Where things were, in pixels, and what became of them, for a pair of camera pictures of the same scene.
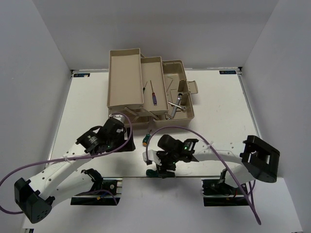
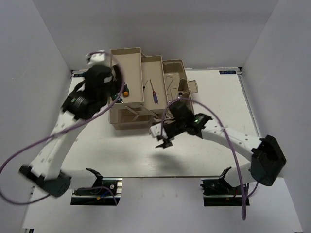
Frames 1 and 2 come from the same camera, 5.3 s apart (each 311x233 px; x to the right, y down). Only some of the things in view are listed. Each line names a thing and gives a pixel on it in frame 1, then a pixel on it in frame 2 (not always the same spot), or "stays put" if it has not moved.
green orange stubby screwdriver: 146,139 -> 126,91
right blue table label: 227,72 stays put
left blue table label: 81,74 stays put
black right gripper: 162,168 -> 166,144
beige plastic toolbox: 149,91 stays put
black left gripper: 130,146 -> 116,84
